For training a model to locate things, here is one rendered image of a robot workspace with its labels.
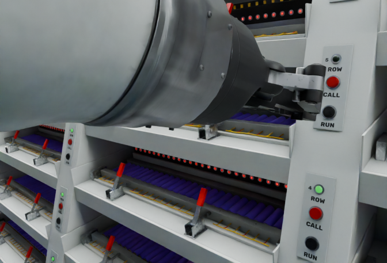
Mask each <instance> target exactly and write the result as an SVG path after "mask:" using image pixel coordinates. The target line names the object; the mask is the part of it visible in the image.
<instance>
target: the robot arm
mask: <svg viewBox="0 0 387 263"><path fill-rule="evenodd" d="M325 73H326V66H324V65H322V64H319V63H314V64H311V65H308V66H306V67H305V68H303V67H297V69H296V74H292V73H286V70H285V68H284V66H283V65H282V64H280V63H278V62H274V61H271V60H268V59H265V57H264V56H263V55H262V54H261V52H260V49H259V46H258V45H257V42H256V40H255V38H254V36H253V34H252V32H251V31H250V30H249V29H248V27H247V26H246V25H244V24H243V23H242V22H241V21H239V20H238V19H236V18H234V17H233V16H232V15H230V14H229V11H228V9H227V6H226V3H225V1H224V0H0V132H9V131H15V130H19V129H24V128H29V127H34V126H37V125H42V124H51V123H82V124H84V125H89V126H95V127H108V126H116V127H127V128H139V127H144V126H145V127H146V128H151V126H158V127H168V128H169V130H171V131H174V129H175V128H179V127H182V126H183V125H185V124H187V123H194V124H201V125H211V124H218V123H221V122H223V121H225V120H227V119H229V118H231V117H232V116H234V115H235V114H236V113H237V112H238V111H239V110H241V108H242V107H249V108H252V109H253V110H257V109H260V108H264V109H268V110H270V111H271V112H275V111H278V110H279V109H280V112H279V114H281V115H285V116H289V117H291V119H293V120H305V121H316V116H317V114H320V113H321V104H322V100H323V92H324V82H325Z"/></svg>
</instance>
